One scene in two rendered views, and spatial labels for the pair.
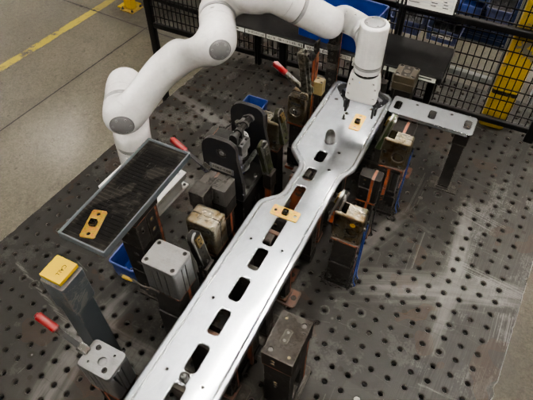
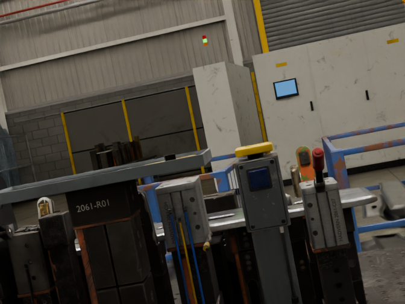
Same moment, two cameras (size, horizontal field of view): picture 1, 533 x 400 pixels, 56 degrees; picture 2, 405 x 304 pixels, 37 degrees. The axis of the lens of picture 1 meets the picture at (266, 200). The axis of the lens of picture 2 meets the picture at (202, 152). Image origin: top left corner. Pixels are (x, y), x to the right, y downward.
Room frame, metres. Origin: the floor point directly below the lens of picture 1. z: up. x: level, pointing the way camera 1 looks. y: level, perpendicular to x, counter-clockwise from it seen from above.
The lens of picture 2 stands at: (1.03, 1.35, 1.22)
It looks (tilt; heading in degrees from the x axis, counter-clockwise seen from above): 3 degrees down; 250
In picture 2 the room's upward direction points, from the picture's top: 11 degrees counter-clockwise
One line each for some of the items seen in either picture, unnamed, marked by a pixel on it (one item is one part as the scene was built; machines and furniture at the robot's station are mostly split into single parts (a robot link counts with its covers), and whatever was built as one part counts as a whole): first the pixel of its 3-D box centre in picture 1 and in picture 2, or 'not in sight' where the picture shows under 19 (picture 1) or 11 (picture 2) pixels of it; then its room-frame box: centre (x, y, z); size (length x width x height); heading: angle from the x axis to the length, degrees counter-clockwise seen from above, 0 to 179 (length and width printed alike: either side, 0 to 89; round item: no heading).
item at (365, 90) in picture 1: (364, 83); not in sight; (1.30, -0.31, 1.16); 0.10 x 0.07 x 0.11; 64
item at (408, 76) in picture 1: (397, 110); not in sight; (1.50, -0.50, 0.88); 0.08 x 0.08 x 0.36; 63
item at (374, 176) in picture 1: (366, 204); not in sight; (1.07, -0.33, 0.84); 0.11 x 0.08 x 0.29; 63
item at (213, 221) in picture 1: (212, 257); not in sight; (0.83, 0.16, 0.89); 0.13 x 0.11 x 0.38; 63
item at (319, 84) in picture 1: (316, 121); not in sight; (1.44, -0.19, 0.88); 0.04 x 0.04 x 0.36; 63
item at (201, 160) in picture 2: (128, 191); (99, 177); (0.84, 0.35, 1.16); 0.37 x 0.14 x 0.02; 153
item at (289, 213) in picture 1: (285, 212); not in sight; (0.90, -0.05, 1.01); 0.08 x 0.04 x 0.01; 63
